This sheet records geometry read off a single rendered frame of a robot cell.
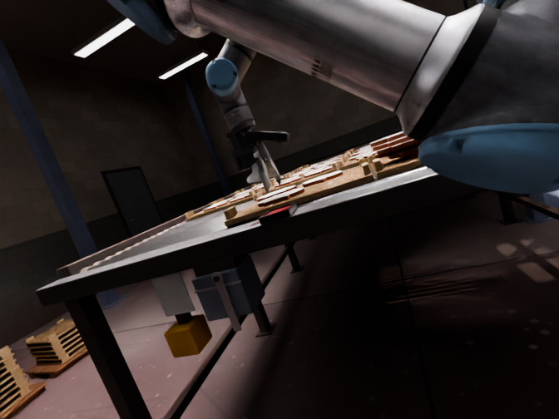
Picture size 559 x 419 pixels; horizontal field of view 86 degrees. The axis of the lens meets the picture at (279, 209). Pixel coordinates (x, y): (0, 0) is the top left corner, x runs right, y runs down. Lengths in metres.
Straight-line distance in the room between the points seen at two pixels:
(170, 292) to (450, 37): 0.82
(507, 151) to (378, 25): 0.14
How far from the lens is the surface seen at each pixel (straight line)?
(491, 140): 0.27
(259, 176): 0.81
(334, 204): 0.64
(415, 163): 0.75
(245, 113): 0.86
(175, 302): 0.91
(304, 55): 0.32
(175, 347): 0.95
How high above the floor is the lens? 1.03
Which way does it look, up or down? 8 degrees down
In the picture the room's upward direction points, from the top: 20 degrees counter-clockwise
